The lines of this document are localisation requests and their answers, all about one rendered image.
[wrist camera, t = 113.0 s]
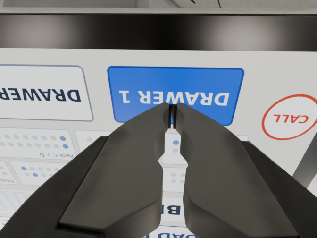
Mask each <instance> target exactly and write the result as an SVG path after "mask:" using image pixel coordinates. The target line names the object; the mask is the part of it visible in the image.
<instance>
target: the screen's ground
mask: <svg viewBox="0 0 317 238"><path fill-rule="evenodd" d="M0 63H40V64H83V66H84V70H85V74H86V79H87V84H88V88H89V93H90V98H91V102H92V108H93V113H94V117H95V122H96V123H89V122H58V121H28V120H0V126H23V127H52V128H95V129H117V128H118V127H119V126H121V125H122V124H119V123H114V121H113V115H112V108H111V102H110V95H109V89H108V81H107V74H106V68H105V65H154V66H212V67H247V70H246V74H245V78H244V82H243V86H242V90H241V94H240V98H239V102H238V106H237V110H236V114H235V118H234V122H233V126H232V127H226V128H227V129H228V130H230V131H231V132H232V133H240V134H252V137H251V140H250V142H251V143H253V144H254V145H255V146H256V147H257V148H258V149H259V150H261V151H262V152H263V153H264V154H265V155H267V156H268V157H269V158H270V159H272V160H273V161H274V162H275V163H276V164H278V165H279V166H280V167H281V168H282V169H284V170H285V171H286V172H287V173H288V174H290V175H291V176H293V174H294V172H295V170H296V169H297V167H298V165H299V163H300V161H301V159H302V157H303V155H304V154H305V152H306V150H307V148H308V146H309V145H310V143H311V141H312V139H313V137H314V135H315V134H316V132H317V128H316V129H315V131H314V133H313V135H312V137H311V139H310V140H309V142H308V143H302V142H274V141H253V139H254V136H255V134H256V131H257V128H258V125H259V121H260V118H261V115H262V112H263V110H264V107H265V104H266V101H267V98H268V95H269V92H308V93H317V52H299V51H187V50H112V49H37V48H0ZM38 188H39V187H25V186H6V185H0V190H17V191H36V190H37V189H38ZM160 225H166V226H183V227H186V225H185V220H184V206H183V194H173V193H163V200H162V212H161V222H160Z"/></svg>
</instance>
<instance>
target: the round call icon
mask: <svg viewBox="0 0 317 238"><path fill-rule="evenodd" d="M316 128H317V93H308V92H269V95H268V98H267V101H266V104H265V107H264V110H263V112H262V115H261V118H260V121H259V125H258V128H257V131H256V134H255V136H254V139H253V141H274V142H302V143H308V142H309V140H310V139H311V137H312V135H313V133H314V131H315V129H316Z"/></svg>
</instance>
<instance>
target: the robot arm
mask: <svg viewBox="0 0 317 238"><path fill-rule="evenodd" d="M171 117H172V119H173V129H176V131H177V132H178V133H179V134H180V136H181V142H180V154H181V155H182V156H183V158H184V159H185V160H186V162H187V164H188V167H187V168H186V173H185V181H184V193H183V206H184V220H185V225H186V227H187V229H188V230H189V231H190V232H191V233H192V234H194V235H196V236H197V237H198V238H317V197H315V196H314V195H313V194H312V193H311V192H310V191H309V190H307V189H306V188H305V187H304V186H303V185H302V184H301V183H299V182H298V181H297V180H296V179H294V178H293V177H292V176H291V175H290V174H288V173H287V172H286V171H285V170H284V169H282V168H281V167H280V166H279V165H278V164H276V163H275V162H274V161H273V160H272V159H270V158H269V157H268V156H267V155H265V154H264V153H263V152H262V151H261V150H259V149H258V148H257V147H256V146H255V145H254V144H253V143H251V142H250V141H241V140H240V139H239V138H238V137H237V136H236V135H235V134H233V133H232V132H231V131H230V130H228V129H227V128H226V127H224V126H223V125H221V124H220V123H218V122H217V121H215V120H214V119H212V118H210V117H208V116H206V115H204V114H203V113H201V112H199V111H197V110H195V109H194V108H192V107H190V106H188V105H186V104H184V103H177V104H169V103H167V102H163V103H161V104H159V105H157V106H155V107H153V108H151V109H149V110H147V111H145V112H143V113H141V114H139V115H137V116H135V117H133V118H131V119H130V120H128V121H127V122H125V123H124V124H122V125H121V126H119V127H118V128H117V129H116V130H114V131H113V132H112V133H111V134H110V135H109V136H100V137H99V138H97V139H96V140H95V141H94V142H93V143H91V144H90V145H89V146H88V147H86V148H85V149H84V150H83V151H82V152H80V153H79V154H78V155H77V156H76V157H75V158H73V159H72V160H71V161H70V162H69V163H67V164H66V165H65V166H64V167H62V168H61V169H60V170H59V171H57V172H56V173H55V174H54V175H53V176H51V177H50V178H49V179H48V180H47V181H45V182H44V183H43V184H42V185H41V186H40V187H39V188H38V189H37V190H36V191H35V192H34V193H32V194H31V195H30V197H29V198H28V199H27V200H26V201H25V202H24V203H23V204H22V205H21V206H20V207H19V208H18V209H17V211H16V212H15V213H14V214H13V215H12V216H11V218H10V219H9V220H8V221H7V223H6V224H5V225H4V226H3V228H2V229H1V230H0V238H143V237H144V236H146V235H148V234H150V233H151V232H153V231H155V230H156V229H157V228H158V227H159V225H160V222H161V212H162V200H163V168H162V166H161V165H160V163H159V162H158V160H159V159H160V157H161V156H162V155H163V154H164V152H165V133H166V132H167V131H168V129H171Z"/></svg>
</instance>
